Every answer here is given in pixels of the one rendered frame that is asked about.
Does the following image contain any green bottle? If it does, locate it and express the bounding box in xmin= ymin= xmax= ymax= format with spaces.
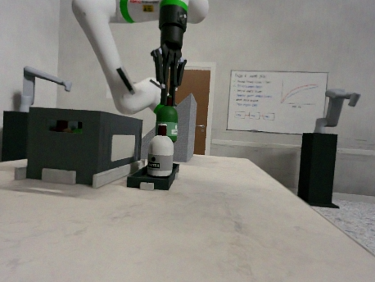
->
xmin=155 ymin=95 xmax=178 ymax=143
xmin=73 ymin=122 xmax=82 ymax=134

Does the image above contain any white bottle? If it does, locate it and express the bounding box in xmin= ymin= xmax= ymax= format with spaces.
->
xmin=147 ymin=124 xmax=174 ymax=178

